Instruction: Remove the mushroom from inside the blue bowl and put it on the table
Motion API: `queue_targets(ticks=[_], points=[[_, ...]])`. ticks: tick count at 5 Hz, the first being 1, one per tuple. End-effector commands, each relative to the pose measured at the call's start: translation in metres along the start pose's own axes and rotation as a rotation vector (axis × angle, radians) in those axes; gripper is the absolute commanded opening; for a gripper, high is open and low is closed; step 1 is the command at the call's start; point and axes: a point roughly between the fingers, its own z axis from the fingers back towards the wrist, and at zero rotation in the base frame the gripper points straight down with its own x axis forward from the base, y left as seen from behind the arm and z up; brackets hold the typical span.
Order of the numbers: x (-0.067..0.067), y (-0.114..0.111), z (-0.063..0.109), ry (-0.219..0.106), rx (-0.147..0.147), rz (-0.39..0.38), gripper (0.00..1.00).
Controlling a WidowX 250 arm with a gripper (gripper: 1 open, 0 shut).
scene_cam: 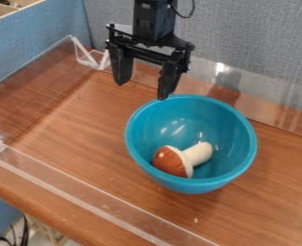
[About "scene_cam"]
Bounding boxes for clear acrylic front barrier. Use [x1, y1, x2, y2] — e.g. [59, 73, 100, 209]
[0, 136, 219, 246]

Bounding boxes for black floor cables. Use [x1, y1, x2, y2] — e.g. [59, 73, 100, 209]
[0, 214, 31, 246]

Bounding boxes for blue plastic bowl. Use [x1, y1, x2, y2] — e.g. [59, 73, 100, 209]
[125, 94, 258, 194]

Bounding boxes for brown and white toy mushroom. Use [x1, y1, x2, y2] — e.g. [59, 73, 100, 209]
[153, 142, 214, 178]

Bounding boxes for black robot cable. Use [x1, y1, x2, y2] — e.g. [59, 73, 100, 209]
[169, 0, 197, 19]

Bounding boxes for clear acrylic triangular bracket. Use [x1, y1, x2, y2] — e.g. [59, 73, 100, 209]
[72, 37, 111, 70]

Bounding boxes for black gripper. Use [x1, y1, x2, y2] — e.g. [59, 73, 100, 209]
[107, 23, 195, 100]

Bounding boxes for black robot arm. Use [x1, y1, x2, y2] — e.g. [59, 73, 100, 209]
[107, 0, 195, 100]

